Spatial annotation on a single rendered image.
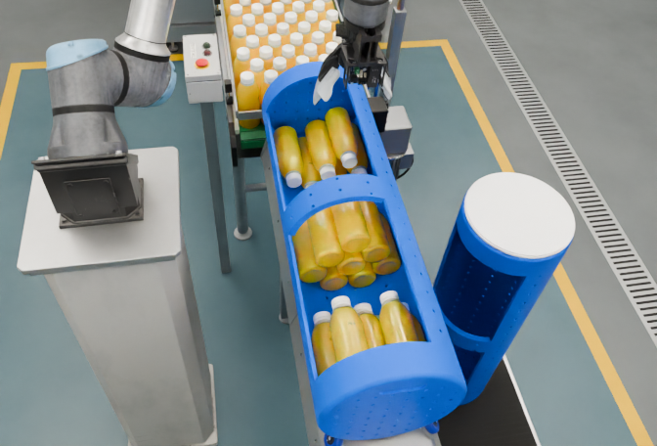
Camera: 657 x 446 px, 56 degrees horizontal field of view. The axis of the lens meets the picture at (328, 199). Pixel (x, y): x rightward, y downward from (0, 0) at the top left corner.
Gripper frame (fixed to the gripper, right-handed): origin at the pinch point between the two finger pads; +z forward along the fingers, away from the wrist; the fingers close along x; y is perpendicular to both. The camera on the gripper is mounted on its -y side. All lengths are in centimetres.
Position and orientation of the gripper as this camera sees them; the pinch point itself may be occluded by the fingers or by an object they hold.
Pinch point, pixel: (350, 100)
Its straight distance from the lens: 123.6
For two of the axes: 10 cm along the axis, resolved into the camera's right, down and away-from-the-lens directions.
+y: 1.9, 7.4, -6.4
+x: 9.8, -1.0, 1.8
